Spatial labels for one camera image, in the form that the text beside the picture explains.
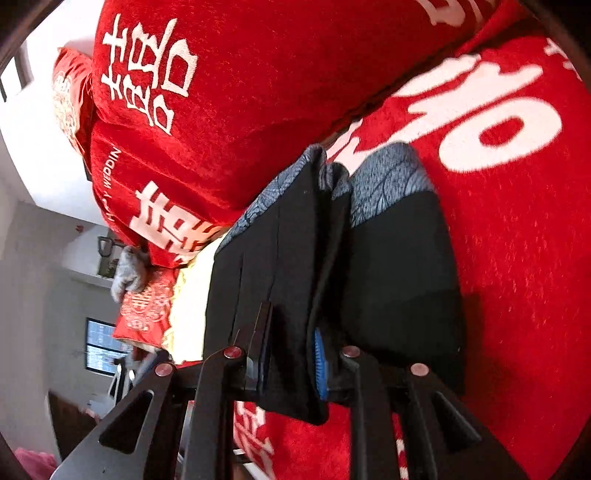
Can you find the red printed bed sheet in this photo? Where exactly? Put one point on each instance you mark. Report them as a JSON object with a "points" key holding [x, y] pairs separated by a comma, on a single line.
{"points": [[508, 277]]}

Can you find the red patterned pillow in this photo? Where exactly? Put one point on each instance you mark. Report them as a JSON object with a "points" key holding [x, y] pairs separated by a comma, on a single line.
{"points": [[143, 309], [69, 101]]}

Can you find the black pants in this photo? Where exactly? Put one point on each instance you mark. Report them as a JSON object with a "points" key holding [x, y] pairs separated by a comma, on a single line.
{"points": [[392, 277]]}

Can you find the bright wall window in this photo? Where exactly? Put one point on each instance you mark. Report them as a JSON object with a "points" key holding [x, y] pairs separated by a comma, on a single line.
{"points": [[16, 74]]}

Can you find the pink cloth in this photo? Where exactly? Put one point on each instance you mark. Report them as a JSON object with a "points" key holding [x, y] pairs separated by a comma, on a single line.
{"points": [[34, 461]]}

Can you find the dark framed window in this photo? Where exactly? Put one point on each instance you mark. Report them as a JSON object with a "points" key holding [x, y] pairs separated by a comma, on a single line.
{"points": [[99, 346]]}

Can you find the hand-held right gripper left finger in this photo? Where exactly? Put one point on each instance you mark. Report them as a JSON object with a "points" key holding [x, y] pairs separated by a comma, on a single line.
{"points": [[264, 369]]}

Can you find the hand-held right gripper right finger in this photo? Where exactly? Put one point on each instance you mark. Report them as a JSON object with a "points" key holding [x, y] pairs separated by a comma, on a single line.
{"points": [[321, 364]]}

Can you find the red printed quilt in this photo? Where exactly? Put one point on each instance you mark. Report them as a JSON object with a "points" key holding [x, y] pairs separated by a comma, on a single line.
{"points": [[277, 92]]}

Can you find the dark wooden furniture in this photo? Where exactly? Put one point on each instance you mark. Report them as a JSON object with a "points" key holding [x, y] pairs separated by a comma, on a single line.
{"points": [[69, 424]]}

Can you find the grey fluffy cloth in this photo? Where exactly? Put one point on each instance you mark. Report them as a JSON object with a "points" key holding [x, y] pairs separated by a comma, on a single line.
{"points": [[129, 272]]}

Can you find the cream cloth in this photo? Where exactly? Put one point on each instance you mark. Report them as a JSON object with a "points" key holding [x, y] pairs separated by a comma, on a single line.
{"points": [[194, 304]]}

